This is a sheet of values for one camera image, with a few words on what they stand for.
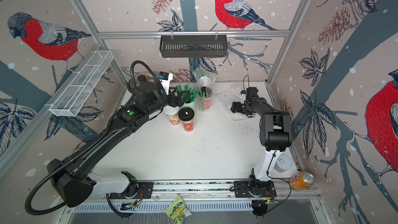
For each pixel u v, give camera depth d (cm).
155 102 55
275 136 51
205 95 87
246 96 83
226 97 109
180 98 61
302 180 67
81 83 79
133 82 50
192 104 90
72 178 38
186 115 81
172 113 83
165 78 59
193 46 106
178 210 68
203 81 97
